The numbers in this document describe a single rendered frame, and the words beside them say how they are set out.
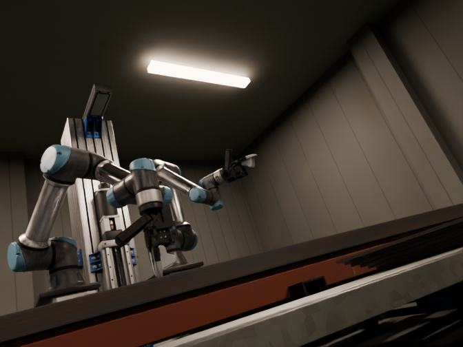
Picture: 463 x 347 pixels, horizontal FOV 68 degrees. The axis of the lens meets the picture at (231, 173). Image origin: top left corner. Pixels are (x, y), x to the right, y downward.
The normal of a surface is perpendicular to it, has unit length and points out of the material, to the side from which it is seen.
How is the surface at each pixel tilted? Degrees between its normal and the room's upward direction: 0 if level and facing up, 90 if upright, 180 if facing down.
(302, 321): 90
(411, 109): 90
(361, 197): 90
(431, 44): 90
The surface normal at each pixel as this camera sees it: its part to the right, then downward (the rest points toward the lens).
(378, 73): -0.81, 0.02
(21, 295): 0.51, -0.46
